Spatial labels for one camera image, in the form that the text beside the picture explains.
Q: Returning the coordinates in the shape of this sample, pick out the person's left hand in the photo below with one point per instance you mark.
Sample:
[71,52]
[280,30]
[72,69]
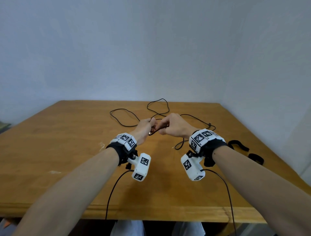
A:
[142,130]

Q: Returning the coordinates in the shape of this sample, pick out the person's right hand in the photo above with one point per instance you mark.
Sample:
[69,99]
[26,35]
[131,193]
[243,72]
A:
[178,126]

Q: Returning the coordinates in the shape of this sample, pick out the person's right fingers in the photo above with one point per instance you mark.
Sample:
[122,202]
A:
[166,124]

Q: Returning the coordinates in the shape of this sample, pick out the person's left fingers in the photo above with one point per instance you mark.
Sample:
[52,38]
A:
[151,124]

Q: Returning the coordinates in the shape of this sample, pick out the person's right forearm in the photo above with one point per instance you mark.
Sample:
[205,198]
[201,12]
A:
[257,187]

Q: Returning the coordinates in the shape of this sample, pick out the person's left forearm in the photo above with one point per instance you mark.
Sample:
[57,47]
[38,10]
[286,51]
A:
[73,192]

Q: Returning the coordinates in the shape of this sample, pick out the person's white trousers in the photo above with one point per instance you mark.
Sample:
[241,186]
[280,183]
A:
[127,229]

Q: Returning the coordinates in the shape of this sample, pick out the white left wrist camera unit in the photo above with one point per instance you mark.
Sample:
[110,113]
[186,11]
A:
[141,167]

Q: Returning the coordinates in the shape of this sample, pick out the white wrist camera unit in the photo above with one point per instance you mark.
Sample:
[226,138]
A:
[141,167]
[192,167]

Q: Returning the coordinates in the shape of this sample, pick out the white right wrist camera unit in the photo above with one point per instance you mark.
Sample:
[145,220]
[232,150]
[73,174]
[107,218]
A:
[192,167]

